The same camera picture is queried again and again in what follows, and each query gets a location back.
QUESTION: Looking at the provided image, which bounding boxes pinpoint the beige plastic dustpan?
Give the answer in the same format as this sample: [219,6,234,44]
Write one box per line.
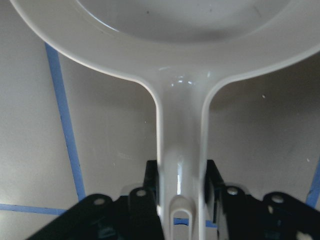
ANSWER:
[12,0,320,240]

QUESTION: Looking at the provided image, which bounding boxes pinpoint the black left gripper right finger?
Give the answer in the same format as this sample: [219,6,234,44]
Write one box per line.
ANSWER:
[204,160,320,240]

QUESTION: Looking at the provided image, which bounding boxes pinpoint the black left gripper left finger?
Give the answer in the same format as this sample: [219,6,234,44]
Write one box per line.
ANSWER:
[29,160,165,240]

